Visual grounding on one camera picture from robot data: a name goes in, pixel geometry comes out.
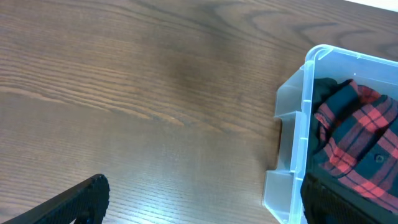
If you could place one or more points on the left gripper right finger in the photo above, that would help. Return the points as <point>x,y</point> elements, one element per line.
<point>324,204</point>

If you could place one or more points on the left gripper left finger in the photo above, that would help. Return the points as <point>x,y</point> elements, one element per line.
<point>84,203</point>

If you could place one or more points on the red plaid flannel shirt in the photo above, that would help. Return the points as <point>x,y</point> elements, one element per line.
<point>355,132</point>

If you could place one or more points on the clear plastic storage bin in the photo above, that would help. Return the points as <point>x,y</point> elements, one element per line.
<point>293,106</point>

